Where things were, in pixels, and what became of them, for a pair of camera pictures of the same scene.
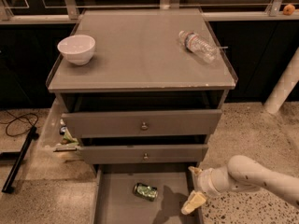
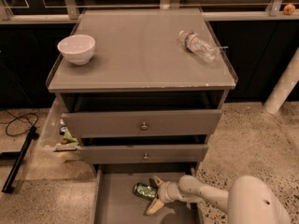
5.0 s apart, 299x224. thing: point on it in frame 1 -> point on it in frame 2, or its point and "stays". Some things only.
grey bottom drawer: (144, 194) stays
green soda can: (145, 191) stays
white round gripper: (205, 181) -> (168, 192)
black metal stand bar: (11, 180) stays
